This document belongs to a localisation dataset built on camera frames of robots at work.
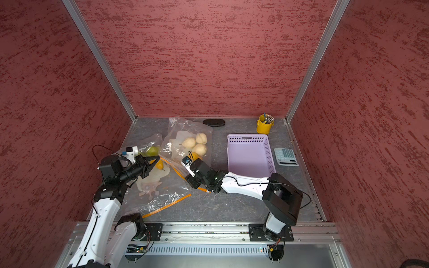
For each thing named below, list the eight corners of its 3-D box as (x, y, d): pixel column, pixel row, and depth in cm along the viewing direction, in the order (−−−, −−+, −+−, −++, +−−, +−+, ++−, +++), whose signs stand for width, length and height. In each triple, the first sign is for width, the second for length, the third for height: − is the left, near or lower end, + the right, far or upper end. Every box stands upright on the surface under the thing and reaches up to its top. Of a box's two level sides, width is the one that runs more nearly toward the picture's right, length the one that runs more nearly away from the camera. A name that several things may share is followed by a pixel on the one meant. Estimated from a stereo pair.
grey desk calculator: (278, 166, 99) (279, 163, 97) (274, 150, 106) (275, 148, 104) (296, 166, 99) (298, 164, 97) (291, 150, 106) (293, 148, 104)
